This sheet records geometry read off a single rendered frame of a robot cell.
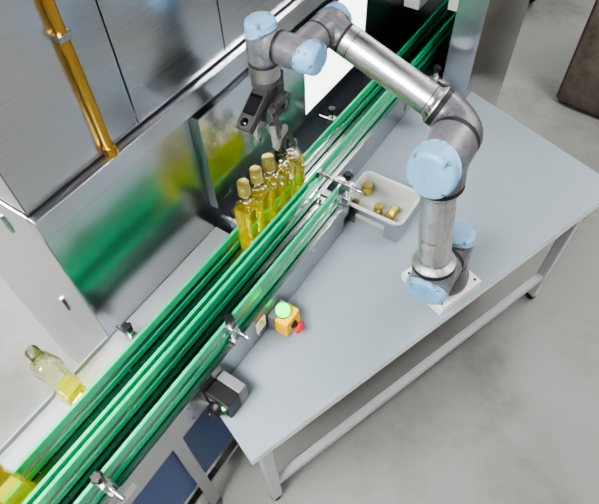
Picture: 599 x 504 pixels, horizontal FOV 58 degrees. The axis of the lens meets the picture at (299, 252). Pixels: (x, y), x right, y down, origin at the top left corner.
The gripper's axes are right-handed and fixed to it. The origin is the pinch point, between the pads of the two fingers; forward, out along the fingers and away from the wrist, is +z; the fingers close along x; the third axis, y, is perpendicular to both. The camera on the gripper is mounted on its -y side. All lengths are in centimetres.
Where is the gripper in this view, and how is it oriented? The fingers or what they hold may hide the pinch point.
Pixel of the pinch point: (266, 144)
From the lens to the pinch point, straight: 149.5
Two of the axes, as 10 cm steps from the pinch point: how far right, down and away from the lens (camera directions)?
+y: 5.5, -6.8, 4.8
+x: -8.3, -4.3, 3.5
